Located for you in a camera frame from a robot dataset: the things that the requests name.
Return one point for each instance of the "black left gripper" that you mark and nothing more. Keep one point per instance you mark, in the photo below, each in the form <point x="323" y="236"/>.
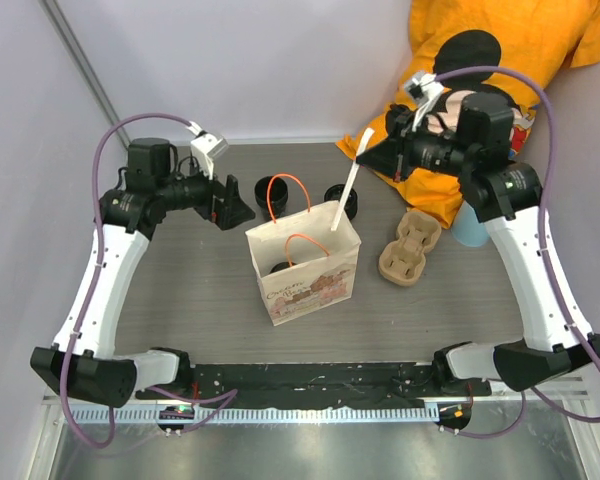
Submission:
<point x="232" y="211"/>

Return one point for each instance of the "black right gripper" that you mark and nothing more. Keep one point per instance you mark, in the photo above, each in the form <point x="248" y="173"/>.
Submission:
<point x="394" y="156"/>

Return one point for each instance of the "single white straw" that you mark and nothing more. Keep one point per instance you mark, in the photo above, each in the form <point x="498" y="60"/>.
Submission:
<point x="362" y="147"/>

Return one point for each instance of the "printed paper takeout bag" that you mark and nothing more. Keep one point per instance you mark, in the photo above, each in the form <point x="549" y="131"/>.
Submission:
<point x="326" y="261"/>

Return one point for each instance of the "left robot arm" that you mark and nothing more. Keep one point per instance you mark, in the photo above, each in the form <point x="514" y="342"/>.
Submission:
<point x="81" y="361"/>

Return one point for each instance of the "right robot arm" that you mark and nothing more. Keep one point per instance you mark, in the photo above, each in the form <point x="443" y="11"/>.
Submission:
<point x="505" y="196"/>

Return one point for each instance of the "blue straw holder cup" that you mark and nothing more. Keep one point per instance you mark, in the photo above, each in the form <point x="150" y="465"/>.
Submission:
<point x="467" y="230"/>

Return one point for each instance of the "orange Mickey Mouse pillow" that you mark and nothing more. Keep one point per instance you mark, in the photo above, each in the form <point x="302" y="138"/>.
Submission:
<point x="535" y="38"/>

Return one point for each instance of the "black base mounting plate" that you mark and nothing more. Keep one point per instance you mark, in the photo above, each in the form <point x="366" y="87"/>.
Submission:
<point x="318" y="386"/>

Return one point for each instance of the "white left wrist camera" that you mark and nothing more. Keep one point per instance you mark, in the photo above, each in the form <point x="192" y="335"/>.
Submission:
<point x="206" y="148"/>

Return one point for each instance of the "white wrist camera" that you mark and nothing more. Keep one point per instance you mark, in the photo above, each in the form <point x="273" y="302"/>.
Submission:
<point x="206" y="148"/>
<point x="424" y="90"/>

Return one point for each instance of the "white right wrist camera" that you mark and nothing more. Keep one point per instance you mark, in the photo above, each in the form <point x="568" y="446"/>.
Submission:
<point x="424" y="90"/>

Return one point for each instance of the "white slotted cable duct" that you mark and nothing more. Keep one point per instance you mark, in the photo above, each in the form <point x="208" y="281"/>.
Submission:
<point x="175" y="414"/>

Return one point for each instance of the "aluminium corner frame post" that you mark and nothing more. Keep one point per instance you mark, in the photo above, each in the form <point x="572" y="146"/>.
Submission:
<point x="77" y="54"/>

